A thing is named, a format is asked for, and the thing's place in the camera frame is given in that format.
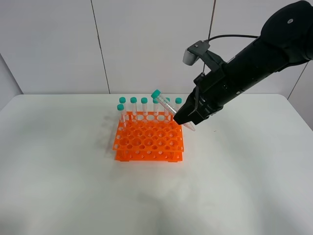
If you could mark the orange test tube rack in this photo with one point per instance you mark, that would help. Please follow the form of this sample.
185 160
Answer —
148 139

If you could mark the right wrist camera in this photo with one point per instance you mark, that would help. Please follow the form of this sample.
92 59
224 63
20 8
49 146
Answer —
200 50

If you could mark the teal-capped test tube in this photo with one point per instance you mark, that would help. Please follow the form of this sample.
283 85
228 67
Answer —
164 102

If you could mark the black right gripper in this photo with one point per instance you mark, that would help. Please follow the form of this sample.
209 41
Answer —
208 97

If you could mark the rack tube second row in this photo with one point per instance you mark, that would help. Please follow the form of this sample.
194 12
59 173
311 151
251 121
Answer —
122 118

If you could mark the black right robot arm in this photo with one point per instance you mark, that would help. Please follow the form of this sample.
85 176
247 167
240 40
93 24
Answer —
286 40

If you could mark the rack tube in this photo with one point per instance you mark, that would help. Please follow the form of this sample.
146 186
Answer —
122 101
144 102
165 110
155 106
178 102
133 101

